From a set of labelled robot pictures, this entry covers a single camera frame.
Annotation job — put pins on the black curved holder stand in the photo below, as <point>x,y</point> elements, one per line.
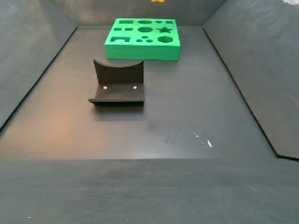
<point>120,84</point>

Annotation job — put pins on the green foam shape-sorter block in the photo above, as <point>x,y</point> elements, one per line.
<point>143,39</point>

